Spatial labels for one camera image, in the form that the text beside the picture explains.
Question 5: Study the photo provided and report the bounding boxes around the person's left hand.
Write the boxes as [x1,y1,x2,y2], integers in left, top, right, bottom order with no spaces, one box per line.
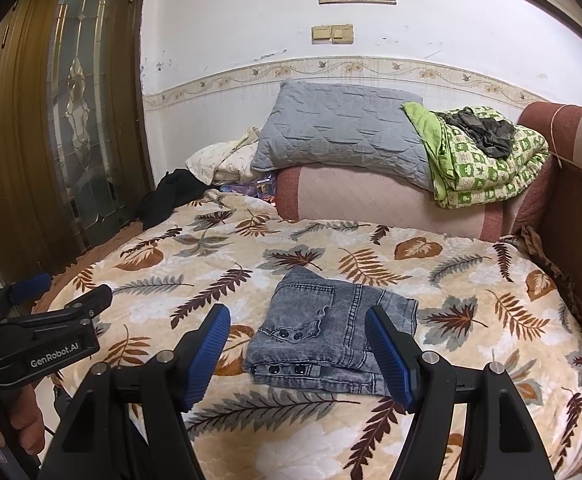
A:
[0,385,47,456]

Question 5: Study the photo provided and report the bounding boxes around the yellow cord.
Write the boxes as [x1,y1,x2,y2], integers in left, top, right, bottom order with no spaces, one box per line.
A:
[546,105,572,171]

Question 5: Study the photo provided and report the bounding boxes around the cream crumpled cloth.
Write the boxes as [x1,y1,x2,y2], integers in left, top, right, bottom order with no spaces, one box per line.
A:
[185,125,262,186]

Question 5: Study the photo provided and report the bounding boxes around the dark olive cloth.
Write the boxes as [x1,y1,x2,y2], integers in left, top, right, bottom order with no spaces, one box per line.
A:
[438,106,516,158]

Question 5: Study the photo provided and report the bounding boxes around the blue denim pants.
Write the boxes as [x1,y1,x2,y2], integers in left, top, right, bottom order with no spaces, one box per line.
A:
[242,266,419,397]

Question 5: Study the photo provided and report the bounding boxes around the grey quilted pillow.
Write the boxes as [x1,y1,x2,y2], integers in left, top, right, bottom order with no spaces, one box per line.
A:
[250,79,434,192]

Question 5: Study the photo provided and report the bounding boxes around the purple cloth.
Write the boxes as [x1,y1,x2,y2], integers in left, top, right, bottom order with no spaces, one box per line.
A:
[218,172,278,203]

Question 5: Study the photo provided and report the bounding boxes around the wooden door with glass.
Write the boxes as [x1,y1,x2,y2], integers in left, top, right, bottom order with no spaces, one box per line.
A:
[0,0,152,286]

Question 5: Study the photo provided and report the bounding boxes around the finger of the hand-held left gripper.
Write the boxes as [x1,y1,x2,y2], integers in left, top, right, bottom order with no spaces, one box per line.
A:
[0,274,52,311]
[0,284,113,328]

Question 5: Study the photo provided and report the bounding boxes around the leaf print blanket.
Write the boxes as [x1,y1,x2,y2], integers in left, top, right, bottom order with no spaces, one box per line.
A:
[34,190,582,480]

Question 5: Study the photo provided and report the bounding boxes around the green patterned folded quilt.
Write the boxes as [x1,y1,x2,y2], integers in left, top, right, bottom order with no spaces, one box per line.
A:
[402,101,550,209]

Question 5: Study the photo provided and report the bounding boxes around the brown padded headboard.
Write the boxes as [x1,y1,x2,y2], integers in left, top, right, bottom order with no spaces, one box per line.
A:
[501,101,582,311]

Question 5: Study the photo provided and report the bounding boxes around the pink and brown cushion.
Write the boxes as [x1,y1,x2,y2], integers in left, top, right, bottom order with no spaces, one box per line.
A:
[275,164,526,243]

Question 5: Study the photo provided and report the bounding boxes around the black cloth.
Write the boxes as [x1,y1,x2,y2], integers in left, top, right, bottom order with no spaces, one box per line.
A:
[138,169,212,231]

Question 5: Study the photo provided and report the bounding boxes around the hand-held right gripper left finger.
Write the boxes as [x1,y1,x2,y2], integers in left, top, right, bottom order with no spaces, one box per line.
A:
[36,304,232,480]

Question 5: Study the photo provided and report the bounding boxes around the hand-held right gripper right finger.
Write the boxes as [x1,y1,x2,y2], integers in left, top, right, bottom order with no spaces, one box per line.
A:
[364,304,556,480]

